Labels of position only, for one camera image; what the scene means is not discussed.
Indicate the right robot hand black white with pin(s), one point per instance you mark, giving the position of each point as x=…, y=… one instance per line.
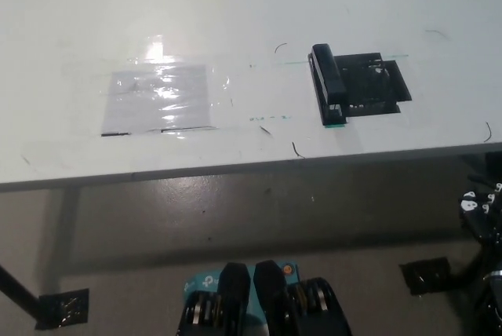
x=476, y=214

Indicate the black desk stapler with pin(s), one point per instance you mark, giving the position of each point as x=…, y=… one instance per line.
x=328, y=73

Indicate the black floor tape patch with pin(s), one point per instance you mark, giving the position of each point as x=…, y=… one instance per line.
x=426, y=275
x=62, y=308

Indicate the teal router box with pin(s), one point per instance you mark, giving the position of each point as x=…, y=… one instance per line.
x=204, y=282

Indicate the clear plastic film sheet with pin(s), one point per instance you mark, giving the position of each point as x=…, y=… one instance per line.
x=176, y=77

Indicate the white paper sheet under film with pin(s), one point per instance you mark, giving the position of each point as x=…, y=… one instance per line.
x=157, y=96

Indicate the black table leg bar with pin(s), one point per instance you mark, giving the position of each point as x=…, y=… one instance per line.
x=17, y=287

